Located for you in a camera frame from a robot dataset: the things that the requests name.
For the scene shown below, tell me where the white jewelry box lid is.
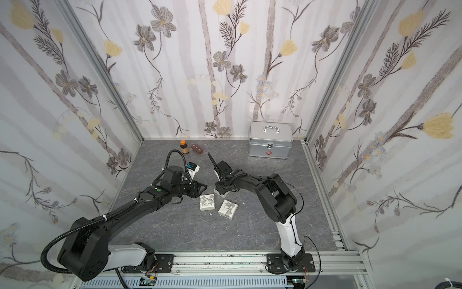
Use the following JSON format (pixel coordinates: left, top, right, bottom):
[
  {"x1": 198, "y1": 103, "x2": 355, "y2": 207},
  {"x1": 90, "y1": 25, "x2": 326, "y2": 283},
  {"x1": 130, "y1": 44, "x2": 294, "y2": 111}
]
[{"x1": 213, "y1": 181, "x2": 231, "y2": 199}]

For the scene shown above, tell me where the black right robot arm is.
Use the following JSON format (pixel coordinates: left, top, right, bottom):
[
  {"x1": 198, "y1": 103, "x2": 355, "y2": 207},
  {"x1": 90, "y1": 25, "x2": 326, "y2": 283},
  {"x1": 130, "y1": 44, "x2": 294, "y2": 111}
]
[{"x1": 208, "y1": 154, "x2": 321, "y2": 275}]

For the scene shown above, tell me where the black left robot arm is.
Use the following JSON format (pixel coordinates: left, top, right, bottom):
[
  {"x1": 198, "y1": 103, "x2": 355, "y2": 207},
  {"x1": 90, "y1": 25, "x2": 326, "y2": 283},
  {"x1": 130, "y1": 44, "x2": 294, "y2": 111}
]
[{"x1": 40, "y1": 161, "x2": 207, "y2": 281}]

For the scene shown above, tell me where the white bow jewelry box left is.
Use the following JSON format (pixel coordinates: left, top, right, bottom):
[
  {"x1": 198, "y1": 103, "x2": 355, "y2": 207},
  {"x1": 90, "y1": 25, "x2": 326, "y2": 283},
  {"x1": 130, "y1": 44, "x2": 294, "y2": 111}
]
[{"x1": 200, "y1": 194, "x2": 215, "y2": 211}]

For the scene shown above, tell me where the white bow jewelry box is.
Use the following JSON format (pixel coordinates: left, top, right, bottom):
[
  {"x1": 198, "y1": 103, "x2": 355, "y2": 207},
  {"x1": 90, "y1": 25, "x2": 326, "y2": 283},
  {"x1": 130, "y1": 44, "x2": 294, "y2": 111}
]
[
  {"x1": 218, "y1": 200, "x2": 238, "y2": 220},
  {"x1": 200, "y1": 194, "x2": 215, "y2": 211}
]

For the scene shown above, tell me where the small dark red box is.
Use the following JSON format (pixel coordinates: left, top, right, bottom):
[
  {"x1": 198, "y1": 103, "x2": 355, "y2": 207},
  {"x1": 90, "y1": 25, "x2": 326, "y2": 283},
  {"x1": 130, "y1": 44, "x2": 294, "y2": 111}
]
[{"x1": 191, "y1": 143, "x2": 203, "y2": 154}]

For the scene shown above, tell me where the white bow jewelry box middle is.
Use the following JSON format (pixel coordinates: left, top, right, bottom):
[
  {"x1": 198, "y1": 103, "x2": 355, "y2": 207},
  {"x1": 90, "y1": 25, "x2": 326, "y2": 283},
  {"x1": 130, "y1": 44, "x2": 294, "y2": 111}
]
[{"x1": 218, "y1": 200, "x2": 238, "y2": 220}]

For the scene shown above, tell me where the brown bottle orange cap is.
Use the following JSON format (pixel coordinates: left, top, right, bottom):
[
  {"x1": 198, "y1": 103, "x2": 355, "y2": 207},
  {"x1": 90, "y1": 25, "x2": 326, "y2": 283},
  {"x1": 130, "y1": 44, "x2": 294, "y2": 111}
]
[{"x1": 180, "y1": 140, "x2": 190, "y2": 154}]

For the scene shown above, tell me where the silver aluminium first aid case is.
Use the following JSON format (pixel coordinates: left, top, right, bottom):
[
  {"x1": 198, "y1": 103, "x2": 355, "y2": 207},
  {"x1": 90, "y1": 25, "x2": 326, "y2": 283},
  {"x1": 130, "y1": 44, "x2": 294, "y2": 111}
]
[{"x1": 249, "y1": 121, "x2": 294, "y2": 159}]

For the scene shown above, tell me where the small green circuit board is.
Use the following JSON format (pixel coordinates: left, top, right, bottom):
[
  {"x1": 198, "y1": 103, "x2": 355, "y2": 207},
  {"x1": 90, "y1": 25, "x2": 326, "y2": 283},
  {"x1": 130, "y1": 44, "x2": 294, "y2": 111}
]
[{"x1": 138, "y1": 276, "x2": 157, "y2": 287}]

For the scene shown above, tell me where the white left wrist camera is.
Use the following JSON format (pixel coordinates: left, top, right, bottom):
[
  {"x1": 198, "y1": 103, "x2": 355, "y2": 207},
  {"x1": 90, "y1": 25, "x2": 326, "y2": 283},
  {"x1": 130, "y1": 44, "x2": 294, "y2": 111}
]
[{"x1": 186, "y1": 162, "x2": 200, "y2": 180}]

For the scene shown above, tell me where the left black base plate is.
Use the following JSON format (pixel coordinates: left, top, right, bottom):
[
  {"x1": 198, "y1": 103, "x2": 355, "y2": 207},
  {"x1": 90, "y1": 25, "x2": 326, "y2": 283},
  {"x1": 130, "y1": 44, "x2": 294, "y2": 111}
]
[{"x1": 122, "y1": 254, "x2": 174, "y2": 274}]

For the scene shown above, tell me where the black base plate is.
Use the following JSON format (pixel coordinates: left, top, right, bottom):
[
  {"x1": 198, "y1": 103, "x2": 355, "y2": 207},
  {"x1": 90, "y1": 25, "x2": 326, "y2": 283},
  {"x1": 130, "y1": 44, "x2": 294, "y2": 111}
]
[
  {"x1": 265, "y1": 253, "x2": 316, "y2": 275},
  {"x1": 122, "y1": 254, "x2": 174, "y2": 274}
]

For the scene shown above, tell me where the white slotted cable duct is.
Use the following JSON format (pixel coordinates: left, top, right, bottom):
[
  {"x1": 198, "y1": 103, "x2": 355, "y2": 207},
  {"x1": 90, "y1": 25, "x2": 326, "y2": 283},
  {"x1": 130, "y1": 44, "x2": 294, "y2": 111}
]
[{"x1": 78, "y1": 276, "x2": 294, "y2": 289}]

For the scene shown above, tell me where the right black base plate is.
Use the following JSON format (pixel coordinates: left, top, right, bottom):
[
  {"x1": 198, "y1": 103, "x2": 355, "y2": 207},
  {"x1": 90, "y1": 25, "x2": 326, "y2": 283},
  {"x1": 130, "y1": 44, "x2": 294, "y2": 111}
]
[{"x1": 265, "y1": 253, "x2": 316, "y2": 275}]

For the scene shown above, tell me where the aluminium mounting rail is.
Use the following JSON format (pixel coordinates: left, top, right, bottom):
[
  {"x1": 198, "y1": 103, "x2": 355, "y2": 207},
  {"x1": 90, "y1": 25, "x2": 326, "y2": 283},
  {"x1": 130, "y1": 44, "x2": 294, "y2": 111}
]
[{"x1": 68, "y1": 250, "x2": 373, "y2": 289}]

